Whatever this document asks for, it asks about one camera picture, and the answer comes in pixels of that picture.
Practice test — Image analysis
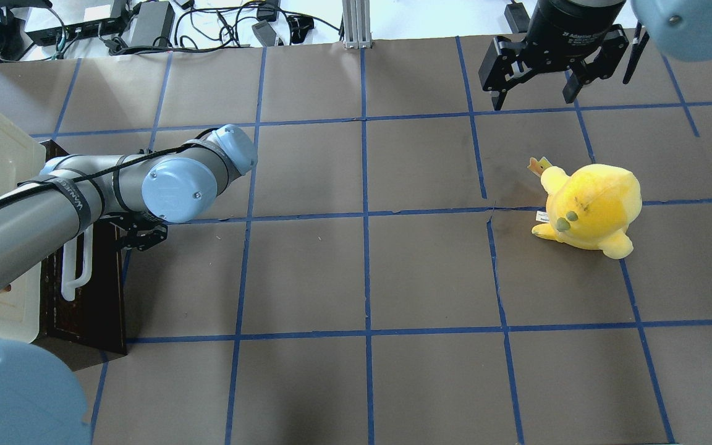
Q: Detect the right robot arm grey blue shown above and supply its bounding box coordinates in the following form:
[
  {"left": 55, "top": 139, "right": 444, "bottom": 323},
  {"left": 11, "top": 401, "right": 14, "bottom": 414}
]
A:
[{"left": 478, "top": 1, "right": 712, "bottom": 111}]

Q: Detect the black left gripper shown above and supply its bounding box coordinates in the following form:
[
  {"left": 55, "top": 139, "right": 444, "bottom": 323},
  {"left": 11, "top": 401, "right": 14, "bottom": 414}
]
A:
[{"left": 103, "top": 212, "right": 169, "bottom": 252}]

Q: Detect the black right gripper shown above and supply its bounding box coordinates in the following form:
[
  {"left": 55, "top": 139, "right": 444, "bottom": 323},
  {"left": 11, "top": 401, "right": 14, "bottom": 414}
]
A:
[{"left": 478, "top": 1, "right": 629, "bottom": 111}]

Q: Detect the aluminium frame post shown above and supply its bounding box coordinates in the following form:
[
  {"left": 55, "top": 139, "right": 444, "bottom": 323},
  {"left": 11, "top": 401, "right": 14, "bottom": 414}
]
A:
[{"left": 341, "top": 0, "right": 373, "bottom": 49}]

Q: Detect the white plastic drawer handle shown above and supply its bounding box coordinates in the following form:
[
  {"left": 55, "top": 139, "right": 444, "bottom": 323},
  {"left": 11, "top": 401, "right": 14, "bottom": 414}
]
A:
[{"left": 60, "top": 226, "right": 94, "bottom": 302}]

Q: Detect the black power adapter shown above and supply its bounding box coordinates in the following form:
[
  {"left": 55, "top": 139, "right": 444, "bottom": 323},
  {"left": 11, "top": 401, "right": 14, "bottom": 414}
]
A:
[{"left": 128, "top": 1, "right": 175, "bottom": 47}]

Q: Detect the yellow plush dinosaur toy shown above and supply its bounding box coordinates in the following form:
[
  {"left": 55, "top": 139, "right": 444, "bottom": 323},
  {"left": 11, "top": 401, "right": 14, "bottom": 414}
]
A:
[{"left": 527, "top": 157, "right": 642, "bottom": 260}]

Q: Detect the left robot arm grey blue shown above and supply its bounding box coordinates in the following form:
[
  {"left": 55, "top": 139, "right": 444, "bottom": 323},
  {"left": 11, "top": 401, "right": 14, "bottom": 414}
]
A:
[{"left": 0, "top": 124, "right": 259, "bottom": 444}]

